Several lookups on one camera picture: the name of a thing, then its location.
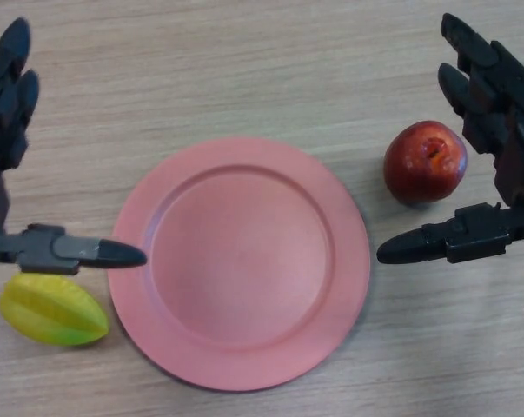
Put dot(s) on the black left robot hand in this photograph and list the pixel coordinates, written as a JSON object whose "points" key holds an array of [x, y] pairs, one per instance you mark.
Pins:
{"points": [[5, 130]]}

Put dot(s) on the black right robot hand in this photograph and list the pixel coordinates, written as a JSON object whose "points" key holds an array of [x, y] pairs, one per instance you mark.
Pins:
{"points": [[513, 130]]}

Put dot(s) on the yellow green starfruit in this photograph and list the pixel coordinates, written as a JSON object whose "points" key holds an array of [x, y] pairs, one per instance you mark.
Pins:
{"points": [[51, 310]]}

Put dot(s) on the pink round plate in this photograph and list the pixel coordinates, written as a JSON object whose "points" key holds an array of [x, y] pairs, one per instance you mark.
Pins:
{"points": [[244, 278]]}

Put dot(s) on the red apple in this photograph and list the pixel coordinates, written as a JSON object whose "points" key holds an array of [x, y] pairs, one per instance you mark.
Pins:
{"points": [[418, 174]]}

